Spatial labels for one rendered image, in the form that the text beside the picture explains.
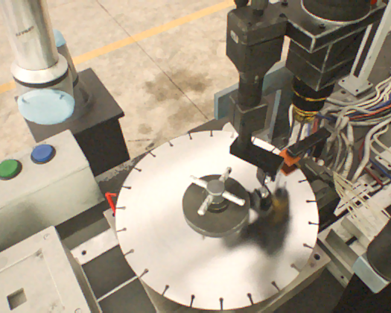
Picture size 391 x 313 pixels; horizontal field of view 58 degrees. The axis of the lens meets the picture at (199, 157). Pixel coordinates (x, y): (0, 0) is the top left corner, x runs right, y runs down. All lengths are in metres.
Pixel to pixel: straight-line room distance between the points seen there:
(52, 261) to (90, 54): 2.11
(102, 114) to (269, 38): 0.72
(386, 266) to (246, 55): 0.28
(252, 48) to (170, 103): 1.75
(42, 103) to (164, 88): 1.46
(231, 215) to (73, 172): 0.35
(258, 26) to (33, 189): 0.53
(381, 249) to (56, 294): 0.47
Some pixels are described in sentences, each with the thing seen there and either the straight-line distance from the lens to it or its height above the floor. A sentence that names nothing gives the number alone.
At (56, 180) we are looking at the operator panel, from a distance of 0.76.
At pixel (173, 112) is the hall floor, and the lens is 2.08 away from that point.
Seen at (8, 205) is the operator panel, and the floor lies 0.88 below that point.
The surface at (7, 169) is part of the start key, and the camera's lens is 0.80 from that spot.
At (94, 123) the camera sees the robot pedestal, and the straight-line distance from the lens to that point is 1.04.
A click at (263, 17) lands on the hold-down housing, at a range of 0.41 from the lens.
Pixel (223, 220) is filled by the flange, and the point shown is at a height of 0.96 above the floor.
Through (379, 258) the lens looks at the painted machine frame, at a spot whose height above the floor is 1.07.
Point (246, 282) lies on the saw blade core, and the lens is 0.54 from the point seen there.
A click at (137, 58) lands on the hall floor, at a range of 2.52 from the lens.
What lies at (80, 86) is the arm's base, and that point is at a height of 0.82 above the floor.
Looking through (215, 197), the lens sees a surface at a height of 1.00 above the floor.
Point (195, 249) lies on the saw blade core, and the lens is 0.56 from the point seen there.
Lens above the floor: 1.46
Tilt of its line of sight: 52 degrees down
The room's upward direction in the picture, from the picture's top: 3 degrees counter-clockwise
